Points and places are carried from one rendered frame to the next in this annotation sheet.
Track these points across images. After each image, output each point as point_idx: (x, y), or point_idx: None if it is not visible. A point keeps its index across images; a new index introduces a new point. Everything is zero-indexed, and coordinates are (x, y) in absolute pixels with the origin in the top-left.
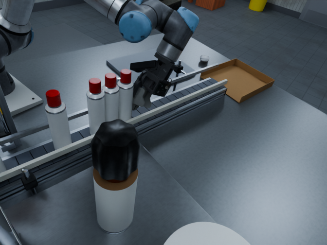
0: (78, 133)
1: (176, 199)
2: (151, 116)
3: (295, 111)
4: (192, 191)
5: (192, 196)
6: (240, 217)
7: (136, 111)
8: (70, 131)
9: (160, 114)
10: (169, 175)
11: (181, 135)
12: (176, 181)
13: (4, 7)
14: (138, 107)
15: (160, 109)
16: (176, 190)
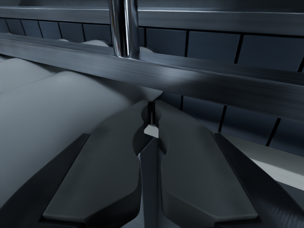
0: (37, 31)
1: (127, 226)
2: (250, 130)
3: None
4: (177, 225)
5: (171, 225)
6: None
7: (227, 61)
8: (26, 9)
9: (300, 155)
10: (140, 216)
11: (297, 198)
12: (144, 225)
13: None
14: (262, 40)
15: (287, 183)
16: (134, 225)
